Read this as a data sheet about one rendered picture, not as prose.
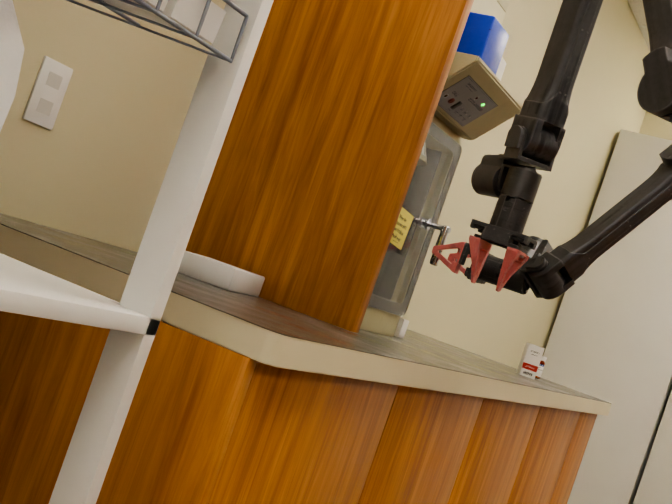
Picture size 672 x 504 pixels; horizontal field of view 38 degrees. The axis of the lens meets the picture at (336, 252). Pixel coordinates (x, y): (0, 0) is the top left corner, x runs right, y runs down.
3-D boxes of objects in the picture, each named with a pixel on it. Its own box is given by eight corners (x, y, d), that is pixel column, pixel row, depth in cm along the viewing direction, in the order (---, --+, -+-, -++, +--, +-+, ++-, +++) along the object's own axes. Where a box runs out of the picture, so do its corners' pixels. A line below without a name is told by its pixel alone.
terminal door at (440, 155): (341, 297, 190) (408, 104, 191) (401, 316, 216) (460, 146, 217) (344, 299, 189) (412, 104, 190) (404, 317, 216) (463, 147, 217)
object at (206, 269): (169, 269, 173) (176, 247, 174) (204, 277, 189) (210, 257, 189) (228, 290, 170) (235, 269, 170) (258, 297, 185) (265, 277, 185)
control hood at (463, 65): (409, 92, 190) (425, 44, 190) (462, 138, 218) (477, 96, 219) (462, 104, 184) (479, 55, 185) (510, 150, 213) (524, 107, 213)
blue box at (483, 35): (434, 50, 192) (449, 7, 193) (451, 67, 201) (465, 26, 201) (480, 59, 188) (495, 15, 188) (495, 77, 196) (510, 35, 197)
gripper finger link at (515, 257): (476, 285, 166) (495, 233, 167) (515, 298, 163) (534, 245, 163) (464, 279, 160) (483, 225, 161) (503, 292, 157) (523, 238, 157)
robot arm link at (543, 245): (540, 267, 192) (559, 298, 196) (564, 227, 198) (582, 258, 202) (492, 268, 201) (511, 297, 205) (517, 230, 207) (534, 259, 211)
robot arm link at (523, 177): (527, 161, 159) (551, 173, 162) (500, 158, 164) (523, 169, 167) (513, 202, 158) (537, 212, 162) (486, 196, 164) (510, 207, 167)
